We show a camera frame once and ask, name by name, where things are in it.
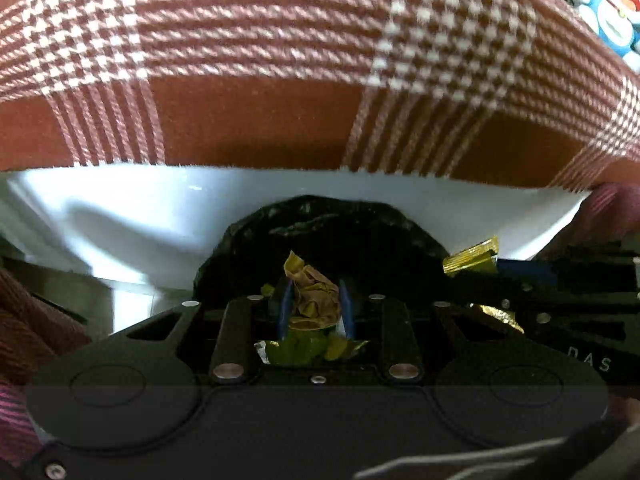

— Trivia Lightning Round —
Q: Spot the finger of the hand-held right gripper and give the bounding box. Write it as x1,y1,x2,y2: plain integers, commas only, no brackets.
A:
492,245,640,288
500,285,640,323

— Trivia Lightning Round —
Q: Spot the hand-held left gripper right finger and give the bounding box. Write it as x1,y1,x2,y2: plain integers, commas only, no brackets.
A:
337,277,531,386

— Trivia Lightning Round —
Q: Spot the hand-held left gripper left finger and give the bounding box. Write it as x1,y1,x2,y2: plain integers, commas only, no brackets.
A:
107,280,296,386

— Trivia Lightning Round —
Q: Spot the yellow-green foil snack bag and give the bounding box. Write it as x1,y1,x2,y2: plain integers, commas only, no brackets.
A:
255,250,371,367

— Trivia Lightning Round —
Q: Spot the small gold foil wrapper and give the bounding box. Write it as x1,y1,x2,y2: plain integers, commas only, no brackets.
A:
442,236,526,336

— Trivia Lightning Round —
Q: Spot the black trash bag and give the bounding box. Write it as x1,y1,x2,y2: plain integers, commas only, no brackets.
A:
192,194,451,311

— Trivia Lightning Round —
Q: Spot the red white plaid blanket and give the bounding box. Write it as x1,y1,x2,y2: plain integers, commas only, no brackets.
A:
0,0,640,196

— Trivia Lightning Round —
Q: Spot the red striped garment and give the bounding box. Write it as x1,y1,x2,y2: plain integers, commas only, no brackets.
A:
0,182,640,468

